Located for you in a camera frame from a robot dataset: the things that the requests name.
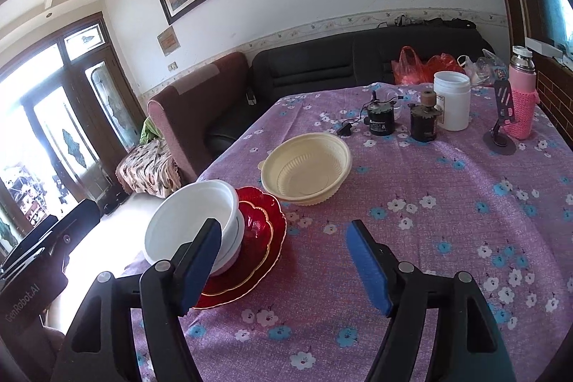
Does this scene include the red plate with white sticker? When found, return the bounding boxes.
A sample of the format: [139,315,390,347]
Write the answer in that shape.
[203,187,275,297]

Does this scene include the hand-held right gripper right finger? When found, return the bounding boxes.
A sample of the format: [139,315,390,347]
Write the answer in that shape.
[346,219,511,382]

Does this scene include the orange plastic bag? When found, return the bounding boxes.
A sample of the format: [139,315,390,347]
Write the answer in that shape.
[423,53,466,76]

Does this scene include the black phone stand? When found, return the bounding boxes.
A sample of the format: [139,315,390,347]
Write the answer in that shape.
[482,80,517,156]

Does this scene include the small black motor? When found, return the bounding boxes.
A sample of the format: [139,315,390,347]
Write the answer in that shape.
[362,89,400,136]

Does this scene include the red plastic bag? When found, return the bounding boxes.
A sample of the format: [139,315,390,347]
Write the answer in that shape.
[391,46,426,86]

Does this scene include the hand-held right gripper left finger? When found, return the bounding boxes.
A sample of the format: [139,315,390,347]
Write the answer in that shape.
[53,218,223,382]

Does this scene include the red plate with gold lettering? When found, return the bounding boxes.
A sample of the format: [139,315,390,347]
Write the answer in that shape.
[192,186,288,310]

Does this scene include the small wall plaque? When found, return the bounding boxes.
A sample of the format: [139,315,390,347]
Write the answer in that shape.
[157,28,181,52]

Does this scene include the cream ribbed plastic bowl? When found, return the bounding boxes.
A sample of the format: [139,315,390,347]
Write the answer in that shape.
[258,132,353,207]

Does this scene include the glass panel door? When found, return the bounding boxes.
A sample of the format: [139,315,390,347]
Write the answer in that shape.
[0,11,135,240]

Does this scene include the pink thermos bottle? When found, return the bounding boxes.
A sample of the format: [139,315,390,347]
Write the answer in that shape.
[508,45,540,140]

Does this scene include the brown jar with cork lid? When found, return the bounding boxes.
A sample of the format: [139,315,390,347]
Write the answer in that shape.
[409,90,444,142]

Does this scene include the brown armchair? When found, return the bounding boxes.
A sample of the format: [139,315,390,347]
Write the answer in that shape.
[147,52,251,186]

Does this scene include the clear plastic bag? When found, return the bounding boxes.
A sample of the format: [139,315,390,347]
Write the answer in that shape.
[457,48,511,86]

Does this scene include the green cloth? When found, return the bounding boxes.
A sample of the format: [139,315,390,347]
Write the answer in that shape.
[140,117,158,145]

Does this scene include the brown patterned blanket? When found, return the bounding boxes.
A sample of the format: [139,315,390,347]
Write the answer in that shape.
[115,138,184,198]

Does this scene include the white plastic jar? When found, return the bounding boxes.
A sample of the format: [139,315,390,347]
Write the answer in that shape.
[433,71,472,132]

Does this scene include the black sofa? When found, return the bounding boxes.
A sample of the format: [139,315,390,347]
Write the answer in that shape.
[205,26,495,161]

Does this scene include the brick pattern cabinet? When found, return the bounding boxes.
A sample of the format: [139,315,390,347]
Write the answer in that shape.
[535,51,573,141]

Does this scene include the white bowl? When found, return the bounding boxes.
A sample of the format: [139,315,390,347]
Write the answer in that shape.
[144,180,240,275]
[235,198,246,251]
[208,230,246,276]

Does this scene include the dark cloth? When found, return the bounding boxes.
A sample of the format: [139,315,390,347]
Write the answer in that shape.
[394,14,477,30]

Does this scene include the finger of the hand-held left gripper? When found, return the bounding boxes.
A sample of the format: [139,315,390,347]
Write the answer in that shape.
[0,214,61,277]
[56,198,101,260]

